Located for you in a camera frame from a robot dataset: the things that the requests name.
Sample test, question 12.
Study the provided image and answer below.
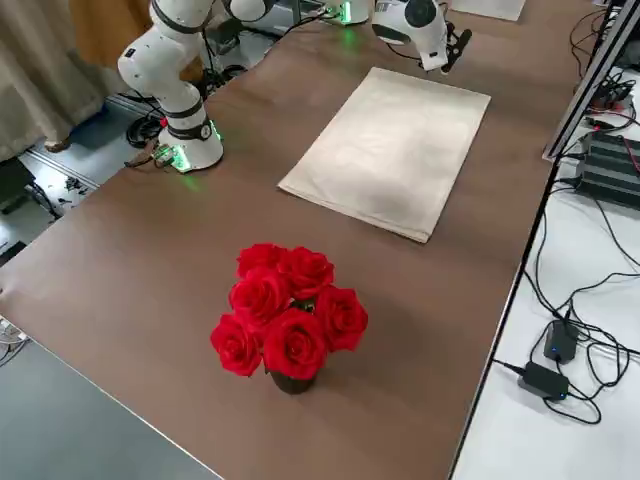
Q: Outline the dark flower vase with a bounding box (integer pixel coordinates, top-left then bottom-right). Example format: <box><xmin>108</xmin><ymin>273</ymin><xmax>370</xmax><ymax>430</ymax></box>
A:
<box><xmin>268</xmin><ymin>367</ymin><xmax>320</xmax><ymax>396</ymax></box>

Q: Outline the black cable hub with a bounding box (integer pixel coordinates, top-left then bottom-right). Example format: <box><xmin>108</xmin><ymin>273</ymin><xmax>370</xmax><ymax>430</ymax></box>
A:
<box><xmin>584</xmin><ymin>69</ymin><xmax>640</xmax><ymax>132</ymax></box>

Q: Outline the beige tablecloth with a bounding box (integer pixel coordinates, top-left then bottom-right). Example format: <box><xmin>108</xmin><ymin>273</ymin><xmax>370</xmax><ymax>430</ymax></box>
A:
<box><xmin>276</xmin><ymin>66</ymin><xmax>492</xmax><ymax>245</ymax></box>

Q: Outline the black power adapter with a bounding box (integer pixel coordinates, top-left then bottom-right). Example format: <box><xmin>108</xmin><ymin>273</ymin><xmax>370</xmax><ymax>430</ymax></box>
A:
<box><xmin>517</xmin><ymin>360</ymin><xmax>572</xmax><ymax>402</ymax></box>
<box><xmin>542</xmin><ymin>319</ymin><xmax>582</xmax><ymax>365</ymax></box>

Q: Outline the black floor box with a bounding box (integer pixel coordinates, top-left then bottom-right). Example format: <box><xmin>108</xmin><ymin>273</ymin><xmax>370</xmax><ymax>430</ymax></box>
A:
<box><xmin>0</xmin><ymin>159</ymin><xmax>37</xmax><ymax>217</ymax></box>

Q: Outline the black coiled cable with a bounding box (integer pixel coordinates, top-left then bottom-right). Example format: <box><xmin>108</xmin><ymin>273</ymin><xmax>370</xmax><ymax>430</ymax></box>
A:
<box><xmin>125</xmin><ymin>107</ymin><xmax>169</xmax><ymax>151</ymax></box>

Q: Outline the beige curtain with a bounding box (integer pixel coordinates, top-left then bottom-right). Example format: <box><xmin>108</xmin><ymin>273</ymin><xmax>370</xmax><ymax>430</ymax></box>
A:
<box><xmin>0</xmin><ymin>0</ymin><xmax>156</xmax><ymax>157</ymax></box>

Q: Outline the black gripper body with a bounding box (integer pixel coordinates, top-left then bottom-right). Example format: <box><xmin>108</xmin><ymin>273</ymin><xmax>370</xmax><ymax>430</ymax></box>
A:
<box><xmin>438</xmin><ymin>27</ymin><xmax>474</xmax><ymax>77</ymax></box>

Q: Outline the aluminium camera post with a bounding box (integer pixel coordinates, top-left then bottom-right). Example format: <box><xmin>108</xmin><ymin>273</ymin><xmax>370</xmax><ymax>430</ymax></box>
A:
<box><xmin>542</xmin><ymin>0</ymin><xmax>640</xmax><ymax>162</ymax></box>

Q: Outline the black finned power brick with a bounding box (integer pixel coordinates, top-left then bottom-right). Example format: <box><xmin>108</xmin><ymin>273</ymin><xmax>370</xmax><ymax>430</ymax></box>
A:
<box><xmin>573</xmin><ymin>159</ymin><xmax>640</xmax><ymax>207</ymax></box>
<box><xmin>579</xmin><ymin>130</ymin><xmax>640</xmax><ymax>176</ymax></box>

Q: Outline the red artificial rose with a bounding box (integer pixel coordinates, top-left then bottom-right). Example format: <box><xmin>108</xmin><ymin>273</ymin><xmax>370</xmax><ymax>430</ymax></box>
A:
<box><xmin>209</xmin><ymin>312</ymin><xmax>265</xmax><ymax>377</ymax></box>
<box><xmin>277</xmin><ymin>245</ymin><xmax>335</xmax><ymax>300</ymax></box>
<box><xmin>228</xmin><ymin>267</ymin><xmax>292</xmax><ymax>331</ymax></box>
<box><xmin>262</xmin><ymin>308</ymin><xmax>330</xmax><ymax>381</ymax></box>
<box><xmin>313</xmin><ymin>285</ymin><xmax>370</xmax><ymax>353</ymax></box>
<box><xmin>235</xmin><ymin>243</ymin><xmax>289</xmax><ymax>281</ymax></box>

